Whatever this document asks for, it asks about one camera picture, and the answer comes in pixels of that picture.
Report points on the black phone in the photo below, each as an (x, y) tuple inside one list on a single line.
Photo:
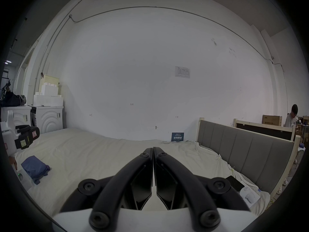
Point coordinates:
[(235, 183)]

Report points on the blue sign card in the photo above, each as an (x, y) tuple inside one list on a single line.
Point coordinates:
[(177, 137)]

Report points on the white washing machine with foam boxes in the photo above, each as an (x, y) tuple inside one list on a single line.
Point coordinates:
[(49, 119)]

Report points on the white flat box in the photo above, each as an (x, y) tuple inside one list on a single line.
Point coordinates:
[(251, 195)]

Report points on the brown carton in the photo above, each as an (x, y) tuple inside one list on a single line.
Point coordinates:
[(272, 119)]

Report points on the grey padded headboard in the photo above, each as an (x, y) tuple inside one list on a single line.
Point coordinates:
[(248, 153)]

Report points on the paper sheet on wall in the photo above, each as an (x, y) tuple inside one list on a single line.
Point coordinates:
[(182, 72)]

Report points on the dark blue folded garment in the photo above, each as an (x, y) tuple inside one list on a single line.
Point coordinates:
[(35, 168)]

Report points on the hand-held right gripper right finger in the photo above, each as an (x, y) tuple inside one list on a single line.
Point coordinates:
[(181, 177)]

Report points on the bed with beige sheet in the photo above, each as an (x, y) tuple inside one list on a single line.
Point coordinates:
[(96, 148)]

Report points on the person's left hand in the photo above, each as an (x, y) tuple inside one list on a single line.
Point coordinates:
[(14, 163)]

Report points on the white framed dark bed frame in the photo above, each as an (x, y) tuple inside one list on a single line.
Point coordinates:
[(265, 129)]

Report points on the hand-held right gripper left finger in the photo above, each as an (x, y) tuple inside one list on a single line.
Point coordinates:
[(125, 177)]

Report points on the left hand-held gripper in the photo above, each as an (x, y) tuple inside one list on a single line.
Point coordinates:
[(8, 139)]

